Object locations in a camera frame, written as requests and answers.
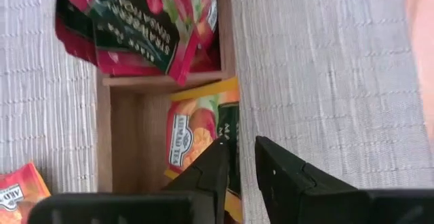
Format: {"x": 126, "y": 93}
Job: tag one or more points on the wooden tea organizer box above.
{"x": 135, "y": 142}

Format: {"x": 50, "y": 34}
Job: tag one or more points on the orange tea packet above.
{"x": 20, "y": 190}
{"x": 196, "y": 132}

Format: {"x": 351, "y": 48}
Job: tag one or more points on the grey woven placemat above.
{"x": 322, "y": 81}

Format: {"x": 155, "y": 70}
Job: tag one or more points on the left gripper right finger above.
{"x": 322, "y": 203}

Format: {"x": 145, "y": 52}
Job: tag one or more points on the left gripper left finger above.
{"x": 152, "y": 207}

